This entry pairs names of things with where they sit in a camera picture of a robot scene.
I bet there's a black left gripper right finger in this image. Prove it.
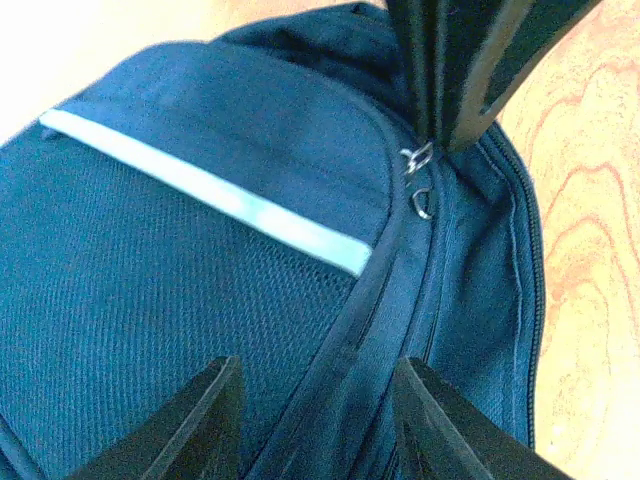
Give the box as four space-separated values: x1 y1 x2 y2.
392 357 565 479

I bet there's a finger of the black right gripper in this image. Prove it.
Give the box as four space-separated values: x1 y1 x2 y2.
387 0 450 140
439 1 597 151

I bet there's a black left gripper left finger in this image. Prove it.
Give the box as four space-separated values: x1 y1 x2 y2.
69 356 244 479

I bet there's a navy blue student backpack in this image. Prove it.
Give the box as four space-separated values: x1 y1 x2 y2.
1 3 544 479

